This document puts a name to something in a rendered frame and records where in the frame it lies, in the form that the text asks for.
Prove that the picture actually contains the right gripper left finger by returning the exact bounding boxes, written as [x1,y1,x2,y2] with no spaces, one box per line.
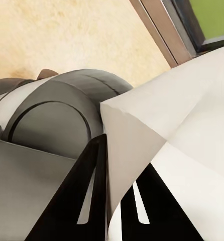
[24,134,107,241]

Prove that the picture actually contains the paper coffee filter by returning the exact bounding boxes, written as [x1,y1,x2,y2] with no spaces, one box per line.
[99,47,224,241]

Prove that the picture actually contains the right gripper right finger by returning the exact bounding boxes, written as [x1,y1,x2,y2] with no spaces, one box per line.
[120,163,204,241]

